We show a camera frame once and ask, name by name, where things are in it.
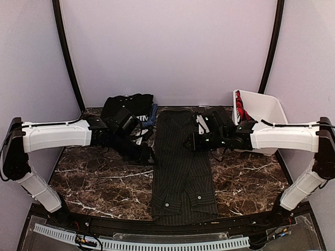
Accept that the white slotted cable duct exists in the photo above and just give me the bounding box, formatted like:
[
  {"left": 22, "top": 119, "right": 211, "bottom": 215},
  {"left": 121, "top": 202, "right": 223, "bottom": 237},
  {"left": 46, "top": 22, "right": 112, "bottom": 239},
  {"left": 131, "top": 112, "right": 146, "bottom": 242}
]
[{"left": 33, "top": 223, "right": 250, "bottom": 250}]

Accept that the left black frame post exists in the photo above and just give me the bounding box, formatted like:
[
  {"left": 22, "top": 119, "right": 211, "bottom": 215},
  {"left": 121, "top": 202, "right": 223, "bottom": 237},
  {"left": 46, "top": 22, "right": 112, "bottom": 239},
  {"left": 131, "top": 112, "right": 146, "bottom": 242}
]
[{"left": 52, "top": 0, "right": 86, "bottom": 111}]

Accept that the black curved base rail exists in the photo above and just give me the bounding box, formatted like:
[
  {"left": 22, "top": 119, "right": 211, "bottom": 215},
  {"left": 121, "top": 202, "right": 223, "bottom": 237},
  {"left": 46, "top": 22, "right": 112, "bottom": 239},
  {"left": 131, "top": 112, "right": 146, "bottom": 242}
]
[{"left": 28, "top": 200, "right": 315, "bottom": 236}]

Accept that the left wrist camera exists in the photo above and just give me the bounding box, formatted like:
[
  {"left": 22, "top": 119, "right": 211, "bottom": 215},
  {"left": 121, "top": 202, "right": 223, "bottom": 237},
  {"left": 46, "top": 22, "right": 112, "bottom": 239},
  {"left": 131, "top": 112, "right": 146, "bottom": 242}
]
[{"left": 108, "top": 108, "right": 139, "bottom": 136}]

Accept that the right black frame post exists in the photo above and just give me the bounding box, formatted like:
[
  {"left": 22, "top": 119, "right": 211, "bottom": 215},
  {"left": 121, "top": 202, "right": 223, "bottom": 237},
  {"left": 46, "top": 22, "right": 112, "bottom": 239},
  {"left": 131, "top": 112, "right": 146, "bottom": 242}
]
[{"left": 258, "top": 0, "right": 285, "bottom": 94}]

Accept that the black white lettered folded shirt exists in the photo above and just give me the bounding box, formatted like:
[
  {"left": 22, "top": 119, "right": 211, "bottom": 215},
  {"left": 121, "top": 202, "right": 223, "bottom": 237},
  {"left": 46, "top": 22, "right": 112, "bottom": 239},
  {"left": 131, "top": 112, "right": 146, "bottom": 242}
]
[{"left": 137, "top": 112, "right": 150, "bottom": 122}]

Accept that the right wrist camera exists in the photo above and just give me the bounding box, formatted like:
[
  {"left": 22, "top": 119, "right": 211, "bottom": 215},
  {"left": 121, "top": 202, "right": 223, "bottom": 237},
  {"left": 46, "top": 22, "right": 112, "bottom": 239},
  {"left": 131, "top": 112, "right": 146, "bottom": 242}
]
[{"left": 195, "top": 110, "right": 224, "bottom": 134}]

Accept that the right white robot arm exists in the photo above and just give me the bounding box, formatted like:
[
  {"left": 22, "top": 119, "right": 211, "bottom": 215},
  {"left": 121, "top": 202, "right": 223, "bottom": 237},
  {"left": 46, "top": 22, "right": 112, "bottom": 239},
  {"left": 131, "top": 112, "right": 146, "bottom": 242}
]
[{"left": 183, "top": 117, "right": 334, "bottom": 227}]

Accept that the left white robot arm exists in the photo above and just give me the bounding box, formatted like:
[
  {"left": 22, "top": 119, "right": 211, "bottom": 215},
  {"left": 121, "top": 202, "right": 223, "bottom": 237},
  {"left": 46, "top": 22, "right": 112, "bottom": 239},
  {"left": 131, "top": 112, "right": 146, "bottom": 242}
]
[{"left": 1, "top": 117, "right": 157, "bottom": 228}]

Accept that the white plastic bin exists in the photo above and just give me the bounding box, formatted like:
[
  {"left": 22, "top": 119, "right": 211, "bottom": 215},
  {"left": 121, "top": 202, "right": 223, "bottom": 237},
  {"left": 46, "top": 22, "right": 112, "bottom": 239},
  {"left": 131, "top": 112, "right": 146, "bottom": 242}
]
[{"left": 232, "top": 89, "right": 289, "bottom": 157}]

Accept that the black folded button shirt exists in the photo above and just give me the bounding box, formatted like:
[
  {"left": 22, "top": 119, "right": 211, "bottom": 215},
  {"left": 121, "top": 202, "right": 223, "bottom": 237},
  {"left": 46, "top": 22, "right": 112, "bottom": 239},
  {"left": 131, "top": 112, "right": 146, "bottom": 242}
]
[{"left": 100, "top": 94, "right": 154, "bottom": 118}]

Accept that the black pinstriped long sleeve shirt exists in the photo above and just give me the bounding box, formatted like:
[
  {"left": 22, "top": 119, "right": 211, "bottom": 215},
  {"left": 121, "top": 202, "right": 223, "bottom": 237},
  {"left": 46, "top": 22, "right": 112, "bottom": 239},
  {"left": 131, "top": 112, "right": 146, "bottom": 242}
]
[{"left": 151, "top": 110, "right": 218, "bottom": 226}]

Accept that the blue checkered folded shirt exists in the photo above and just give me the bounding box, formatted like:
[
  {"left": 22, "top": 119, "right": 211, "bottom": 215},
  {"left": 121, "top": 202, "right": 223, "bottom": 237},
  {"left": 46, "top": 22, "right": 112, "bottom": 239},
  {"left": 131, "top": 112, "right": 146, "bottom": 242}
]
[{"left": 142, "top": 104, "right": 158, "bottom": 128}]

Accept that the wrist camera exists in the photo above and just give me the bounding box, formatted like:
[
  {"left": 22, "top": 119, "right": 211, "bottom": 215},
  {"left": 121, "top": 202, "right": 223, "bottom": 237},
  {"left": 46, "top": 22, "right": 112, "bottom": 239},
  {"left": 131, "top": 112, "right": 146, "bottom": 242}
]
[
  {"left": 195, "top": 110, "right": 224, "bottom": 134},
  {"left": 108, "top": 108, "right": 139, "bottom": 136}
]

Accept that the red black shirt in bin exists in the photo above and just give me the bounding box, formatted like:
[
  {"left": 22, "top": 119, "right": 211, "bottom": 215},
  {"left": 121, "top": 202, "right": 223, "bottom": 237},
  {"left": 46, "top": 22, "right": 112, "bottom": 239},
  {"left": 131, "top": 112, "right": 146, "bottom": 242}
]
[{"left": 235, "top": 90, "right": 255, "bottom": 123}]

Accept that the black frame post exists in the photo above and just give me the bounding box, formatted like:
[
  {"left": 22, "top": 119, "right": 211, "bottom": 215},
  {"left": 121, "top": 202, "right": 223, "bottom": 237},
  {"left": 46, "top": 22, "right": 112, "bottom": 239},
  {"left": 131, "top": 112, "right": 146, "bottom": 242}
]
[
  {"left": 258, "top": 0, "right": 285, "bottom": 94},
  {"left": 52, "top": 0, "right": 86, "bottom": 111}
]

